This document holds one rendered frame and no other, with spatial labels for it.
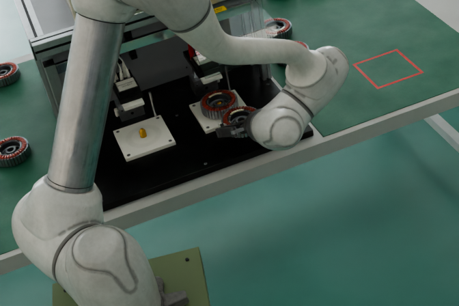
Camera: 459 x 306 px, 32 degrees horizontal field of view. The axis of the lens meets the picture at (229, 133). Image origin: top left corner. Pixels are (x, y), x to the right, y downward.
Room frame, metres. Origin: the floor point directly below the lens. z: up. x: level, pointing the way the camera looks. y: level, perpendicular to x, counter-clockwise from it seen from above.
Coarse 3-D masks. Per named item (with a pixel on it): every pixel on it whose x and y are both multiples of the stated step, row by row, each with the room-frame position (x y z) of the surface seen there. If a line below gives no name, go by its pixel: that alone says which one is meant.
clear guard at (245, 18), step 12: (228, 0) 2.06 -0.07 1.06; (240, 0) 2.05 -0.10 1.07; (252, 0) 2.03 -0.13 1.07; (228, 12) 1.99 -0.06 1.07; (240, 12) 1.98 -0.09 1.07; (252, 12) 1.96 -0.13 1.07; (264, 12) 1.95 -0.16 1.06; (228, 24) 1.92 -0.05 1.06; (240, 24) 1.91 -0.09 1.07; (252, 24) 1.90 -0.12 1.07; (264, 24) 1.89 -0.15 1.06; (276, 24) 1.88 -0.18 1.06; (240, 36) 1.85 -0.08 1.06; (252, 36) 1.85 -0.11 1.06; (264, 36) 1.85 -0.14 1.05; (276, 36) 1.85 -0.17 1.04; (204, 60) 1.80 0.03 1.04; (204, 72) 1.77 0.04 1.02; (216, 72) 1.77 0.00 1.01
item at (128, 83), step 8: (128, 80) 1.96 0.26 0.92; (120, 88) 1.93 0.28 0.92; (128, 88) 1.92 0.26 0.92; (136, 88) 1.92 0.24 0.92; (120, 96) 1.91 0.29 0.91; (128, 96) 1.91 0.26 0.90; (136, 96) 1.92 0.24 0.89; (120, 104) 1.90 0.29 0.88; (128, 104) 1.90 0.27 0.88; (136, 104) 1.89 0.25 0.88; (144, 104) 1.90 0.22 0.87
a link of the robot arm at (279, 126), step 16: (288, 96) 1.53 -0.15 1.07; (272, 112) 1.49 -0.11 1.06; (288, 112) 1.47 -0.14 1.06; (304, 112) 1.50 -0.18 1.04; (256, 128) 1.50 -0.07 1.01; (272, 128) 1.44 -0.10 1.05; (288, 128) 1.44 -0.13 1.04; (304, 128) 1.49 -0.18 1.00; (272, 144) 1.44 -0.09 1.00; (288, 144) 1.43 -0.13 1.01
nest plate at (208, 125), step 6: (234, 90) 2.01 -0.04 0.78; (198, 102) 1.99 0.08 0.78; (240, 102) 1.94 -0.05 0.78; (192, 108) 1.96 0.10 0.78; (198, 108) 1.96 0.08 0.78; (198, 114) 1.93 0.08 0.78; (198, 120) 1.90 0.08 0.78; (204, 120) 1.89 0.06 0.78; (210, 120) 1.88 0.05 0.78; (216, 120) 1.88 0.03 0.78; (204, 126) 1.86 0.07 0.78; (210, 126) 1.85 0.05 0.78; (216, 126) 1.85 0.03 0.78; (210, 132) 1.84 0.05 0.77
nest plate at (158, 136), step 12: (144, 120) 1.95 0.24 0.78; (156, 120) 1.93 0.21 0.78; (120, 132) 1.91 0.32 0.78; (132, 132) 1.90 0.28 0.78; (156, 132) 1.88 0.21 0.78; (168, 132) 1.87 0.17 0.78; (120, 144) 1.85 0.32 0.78; (132, 144) 1.84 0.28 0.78; (144, 144) 1.83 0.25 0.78; (156, 144) 1.82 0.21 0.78; (168, 144) 1.81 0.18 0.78; (132, 156) 1.78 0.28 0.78
